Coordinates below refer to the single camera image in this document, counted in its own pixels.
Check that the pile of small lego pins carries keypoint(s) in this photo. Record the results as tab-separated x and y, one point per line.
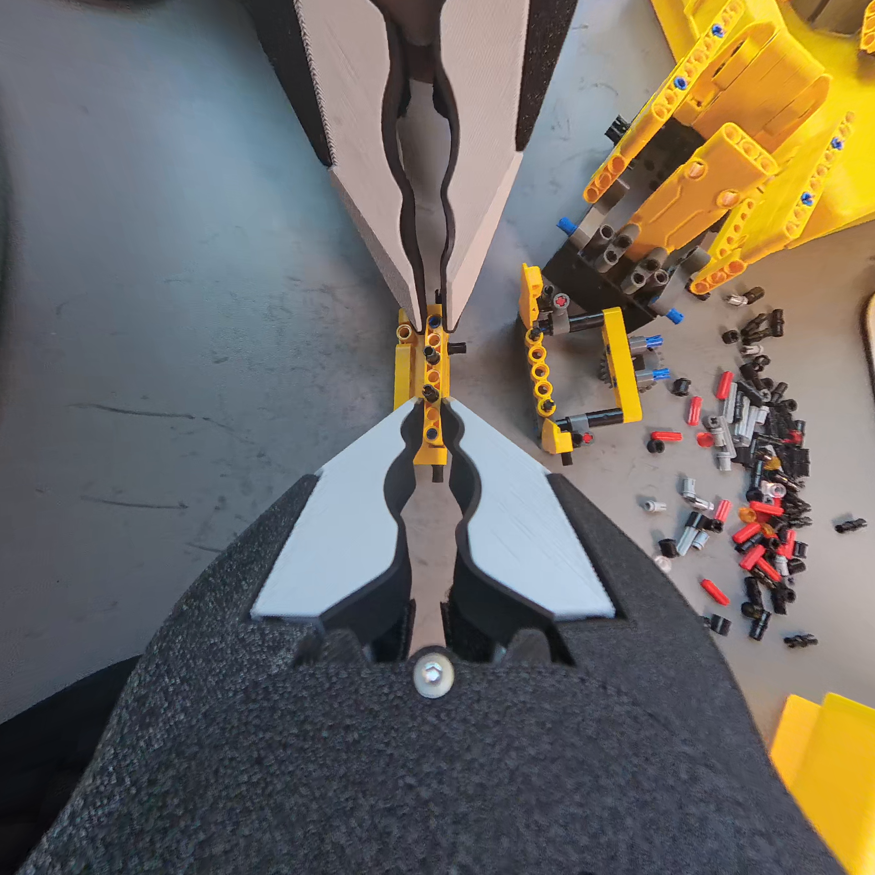
765	478

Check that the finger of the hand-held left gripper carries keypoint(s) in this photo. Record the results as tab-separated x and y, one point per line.
485	102
355	137

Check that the yellow lego robot body model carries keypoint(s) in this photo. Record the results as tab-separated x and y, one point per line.
718	171

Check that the yellow lego beam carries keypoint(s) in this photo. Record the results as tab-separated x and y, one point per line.
432	424

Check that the yellow lego panel with pins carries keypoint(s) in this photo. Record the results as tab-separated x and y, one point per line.
403	369

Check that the yellow plastic bin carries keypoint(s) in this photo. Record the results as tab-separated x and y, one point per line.
847	82
834	772

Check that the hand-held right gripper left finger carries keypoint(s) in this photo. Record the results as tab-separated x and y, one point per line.
328	547

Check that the lego axle and gear assembly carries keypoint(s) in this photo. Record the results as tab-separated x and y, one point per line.
619	362

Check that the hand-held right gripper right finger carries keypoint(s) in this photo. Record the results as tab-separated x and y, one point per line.
533	547

